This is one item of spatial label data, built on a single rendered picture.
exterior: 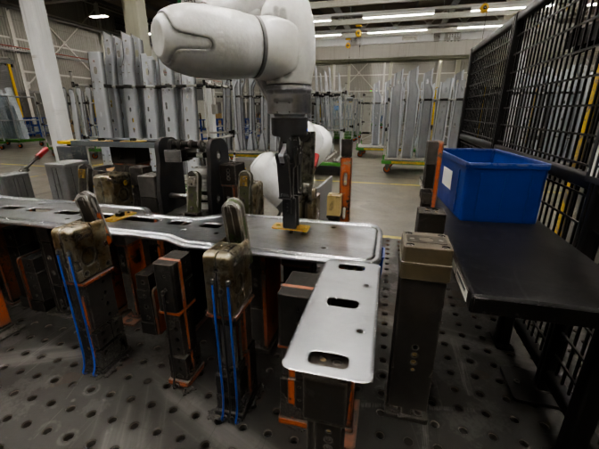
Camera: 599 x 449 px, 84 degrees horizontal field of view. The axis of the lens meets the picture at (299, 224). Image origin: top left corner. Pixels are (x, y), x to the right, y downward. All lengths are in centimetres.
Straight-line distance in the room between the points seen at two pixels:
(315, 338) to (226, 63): 45
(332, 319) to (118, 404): 53
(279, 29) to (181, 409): 74
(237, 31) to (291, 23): 11
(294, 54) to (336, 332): 48
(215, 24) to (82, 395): 76
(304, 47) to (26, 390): 90
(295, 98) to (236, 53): 14
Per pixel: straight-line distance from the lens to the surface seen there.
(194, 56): 60
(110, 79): 589
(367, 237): 75
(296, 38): 67
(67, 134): 477
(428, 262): 57
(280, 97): 67
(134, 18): 877
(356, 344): 43
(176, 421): 78
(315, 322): 46
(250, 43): 62
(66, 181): 127
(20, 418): 92
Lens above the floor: 126
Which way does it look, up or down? 19 degrees down
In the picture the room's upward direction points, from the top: straight up
